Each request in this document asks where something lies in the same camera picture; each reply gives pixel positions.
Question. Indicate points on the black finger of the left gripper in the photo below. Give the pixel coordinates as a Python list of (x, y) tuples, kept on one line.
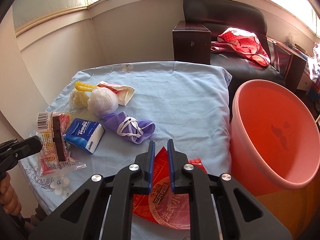
[(27, 147)]

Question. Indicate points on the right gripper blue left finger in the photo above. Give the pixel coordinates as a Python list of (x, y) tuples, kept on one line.
[(143, 180)]

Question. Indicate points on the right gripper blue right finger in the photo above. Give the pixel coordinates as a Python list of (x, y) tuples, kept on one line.
[(178, 181)]

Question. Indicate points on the clear barcode snack wrapper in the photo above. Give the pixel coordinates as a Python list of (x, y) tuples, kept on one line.
[(55, 157)]

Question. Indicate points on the red snack wrapper bag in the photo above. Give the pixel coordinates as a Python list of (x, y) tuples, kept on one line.
[(161, 206)]

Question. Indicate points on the white plastic bag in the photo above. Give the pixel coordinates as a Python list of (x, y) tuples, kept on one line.
[(102, 102)]

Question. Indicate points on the person's left hand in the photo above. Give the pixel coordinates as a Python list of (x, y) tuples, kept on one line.
[(9, 198)]

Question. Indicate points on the purple face mask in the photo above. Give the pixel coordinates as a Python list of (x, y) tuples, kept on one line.
[(129, 128)]

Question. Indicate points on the blue Tempo tissue pack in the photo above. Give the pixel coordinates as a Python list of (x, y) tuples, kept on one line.
[(84, 134)]

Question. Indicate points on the white foam fruit net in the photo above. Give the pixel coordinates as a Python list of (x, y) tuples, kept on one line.
[(78, 99)]

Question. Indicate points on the yellow foam fruit net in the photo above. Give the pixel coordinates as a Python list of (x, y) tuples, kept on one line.
[(84, 87)]

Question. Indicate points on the light blue floral cloth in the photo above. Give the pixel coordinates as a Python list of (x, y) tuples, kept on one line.
[(187, 102)]

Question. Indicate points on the white red paper cup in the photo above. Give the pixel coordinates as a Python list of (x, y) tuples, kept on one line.
[(124, 93)]

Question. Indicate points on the orange plastic bucket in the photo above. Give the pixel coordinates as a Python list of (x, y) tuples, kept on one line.
[(275, 151)]

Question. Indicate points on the dark wooden sofa armrest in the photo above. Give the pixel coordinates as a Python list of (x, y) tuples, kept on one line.
[(191, 43)]

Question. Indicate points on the red polka dot cloth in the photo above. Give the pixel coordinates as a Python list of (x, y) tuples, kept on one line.
[(242, 42)]

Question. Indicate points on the black leather sofa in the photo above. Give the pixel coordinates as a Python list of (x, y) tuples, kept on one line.
[(286, 67)]

